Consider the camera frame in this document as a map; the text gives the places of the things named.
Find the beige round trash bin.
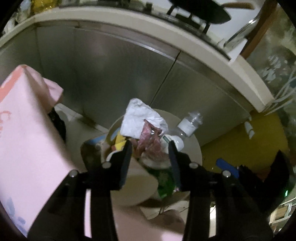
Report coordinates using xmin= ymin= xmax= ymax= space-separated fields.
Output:
xmin=102 ymin=109 xmax=202 ymax=208

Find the clear plastic water bottle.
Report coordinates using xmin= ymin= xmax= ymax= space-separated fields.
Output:
xmin=160 ymin=111 xmax=203 ymax=154

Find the steel pot lid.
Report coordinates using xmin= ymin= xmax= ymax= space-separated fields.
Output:
xmin=223 ymin=13 xmax=261 ymax=51

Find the pink printed tablecloth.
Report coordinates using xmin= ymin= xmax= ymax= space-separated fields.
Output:
xmin=0 ymin=64 xmax=186 ymax=241

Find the black gas stove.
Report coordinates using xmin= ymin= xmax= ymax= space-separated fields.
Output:
xmin=126 ymin=1 xmax=231 ymax=61

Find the black frying pan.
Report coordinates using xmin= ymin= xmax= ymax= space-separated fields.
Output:
xmin=166 ymin=0 xmax=255 ymax=24

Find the white tissue paper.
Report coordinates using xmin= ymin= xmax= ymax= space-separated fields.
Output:
xmin=120 ymin=98 xmax=168 ymax=139

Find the red plastic wrapper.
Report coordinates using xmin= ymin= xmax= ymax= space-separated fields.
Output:
xmin=134 ymin=120 xmax=166 ymax=163

